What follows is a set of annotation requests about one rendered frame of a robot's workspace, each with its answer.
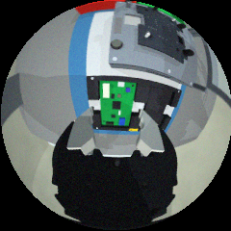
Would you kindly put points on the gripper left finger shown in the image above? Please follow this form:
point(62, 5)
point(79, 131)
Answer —
point(77, 140)

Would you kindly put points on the red bin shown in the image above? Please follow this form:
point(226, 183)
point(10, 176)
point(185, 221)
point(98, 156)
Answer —
point(97, 6)

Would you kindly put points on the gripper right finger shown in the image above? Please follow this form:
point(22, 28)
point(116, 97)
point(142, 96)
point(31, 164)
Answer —
point(154, 142)

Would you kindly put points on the green circuit board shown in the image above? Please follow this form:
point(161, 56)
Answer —
point(116, 102)

